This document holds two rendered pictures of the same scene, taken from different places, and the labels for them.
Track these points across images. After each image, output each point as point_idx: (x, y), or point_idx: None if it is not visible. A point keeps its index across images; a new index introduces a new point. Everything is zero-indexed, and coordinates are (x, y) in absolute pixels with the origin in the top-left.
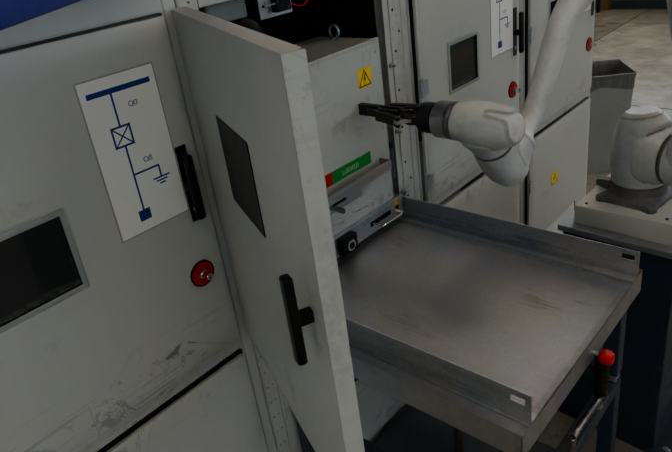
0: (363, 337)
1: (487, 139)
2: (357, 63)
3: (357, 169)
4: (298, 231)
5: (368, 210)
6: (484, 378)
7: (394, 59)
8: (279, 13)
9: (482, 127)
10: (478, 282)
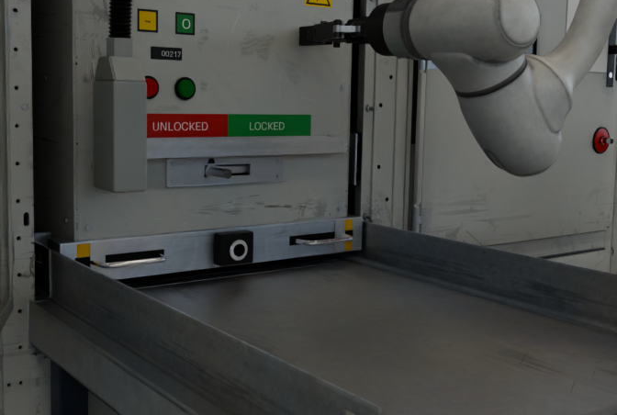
0: (146, 325)
1: (464, 30)
2: None
3: (280, 134)
4: None
5: (291, 216)
6: (304, 376)
7: None
8: None
9: (457, 8)
10: (428, 326)
